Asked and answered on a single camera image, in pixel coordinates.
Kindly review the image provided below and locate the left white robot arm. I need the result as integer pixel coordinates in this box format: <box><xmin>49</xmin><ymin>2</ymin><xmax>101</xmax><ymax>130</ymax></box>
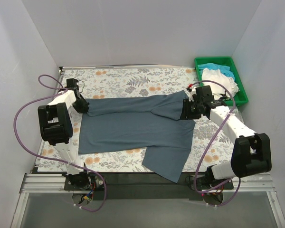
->
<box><xmin>38</xmin><ymin>78</ymin><xmax>92</xmax><ymax>190</ymax></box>

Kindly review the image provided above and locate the light blue t-shirt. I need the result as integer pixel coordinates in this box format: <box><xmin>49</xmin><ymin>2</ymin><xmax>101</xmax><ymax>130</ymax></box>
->
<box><xmin>198</xmin><ymin>63</ymin><xmax>235</xmax><ymax>80</ymax></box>

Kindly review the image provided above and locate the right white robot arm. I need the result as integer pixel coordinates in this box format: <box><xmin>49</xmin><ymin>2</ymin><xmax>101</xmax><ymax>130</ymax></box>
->
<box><xmin>181</xmin><ymin>85</ymin><xmax>272</xmax><ymax>191</ymax></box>

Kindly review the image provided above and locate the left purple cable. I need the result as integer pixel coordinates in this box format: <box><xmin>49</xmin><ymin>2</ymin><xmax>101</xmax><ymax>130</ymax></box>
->
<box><xmin>13</xmin><ymin>75</ymin><xmax>107</xmax><ymax>211</ymax></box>

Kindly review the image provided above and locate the green plastic bin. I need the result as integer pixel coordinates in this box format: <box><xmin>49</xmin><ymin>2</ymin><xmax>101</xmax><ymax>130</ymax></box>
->
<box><xmin>194</xmin><ymin>57</ymin><xmax>248</xmax><ymax>106</ymax></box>

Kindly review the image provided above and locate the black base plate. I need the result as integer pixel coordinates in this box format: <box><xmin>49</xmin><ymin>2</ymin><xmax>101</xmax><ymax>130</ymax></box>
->
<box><xmin>64</xmin><ymin>171</ymin><xmax>236</xmax><ymax>201</ymax></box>

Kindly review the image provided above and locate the white t-shirt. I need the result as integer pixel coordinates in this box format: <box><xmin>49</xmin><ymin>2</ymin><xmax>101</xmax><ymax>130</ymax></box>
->
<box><xmin>201</xmin><ymin>68</ymin><xmax>239</xmax><ymax>100</ymax></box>

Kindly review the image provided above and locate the dark blue-grey t-shirt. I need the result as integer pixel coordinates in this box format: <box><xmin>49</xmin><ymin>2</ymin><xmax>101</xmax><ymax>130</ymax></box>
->
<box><xmin>78</xmin><ymin>91</ymin><xmax>195</xmax><ymax>183</ymax></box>

